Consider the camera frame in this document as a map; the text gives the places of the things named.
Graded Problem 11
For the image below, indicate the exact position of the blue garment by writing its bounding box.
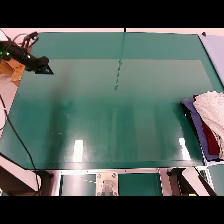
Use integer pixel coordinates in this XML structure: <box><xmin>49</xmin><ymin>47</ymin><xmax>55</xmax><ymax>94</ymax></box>
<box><xmin>180</xmin><ymin>94</ymin><xmax>224</xmax><ymax>165</ymax></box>

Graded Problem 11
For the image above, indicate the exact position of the black cable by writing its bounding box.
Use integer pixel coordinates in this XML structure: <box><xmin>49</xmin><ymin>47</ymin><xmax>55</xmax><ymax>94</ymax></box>
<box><xmin>0</xmin><ymin>93</ymin><xmax>43</xmax><ymax>196</ymax></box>

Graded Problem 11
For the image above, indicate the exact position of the white garment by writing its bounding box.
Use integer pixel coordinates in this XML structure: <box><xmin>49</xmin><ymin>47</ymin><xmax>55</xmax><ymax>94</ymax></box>
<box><xmin>192</xmin><ymin>90</ymin><xmax>224</xmax><ymax>161</ymax></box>

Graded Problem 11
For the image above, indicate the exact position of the silver frame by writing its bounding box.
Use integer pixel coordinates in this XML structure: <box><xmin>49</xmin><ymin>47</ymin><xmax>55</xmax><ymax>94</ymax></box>
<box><xmin>0</xmin><ymin>166</ymin><xmax>224</xmax><ymax>197</ymax></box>

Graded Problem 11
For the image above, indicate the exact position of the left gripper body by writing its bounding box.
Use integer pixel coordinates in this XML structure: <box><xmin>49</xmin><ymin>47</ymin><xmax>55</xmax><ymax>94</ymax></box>
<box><xmin>30</xmin><ymin>55</ymin><xmax>55</xmax><ymax>76</ymax></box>

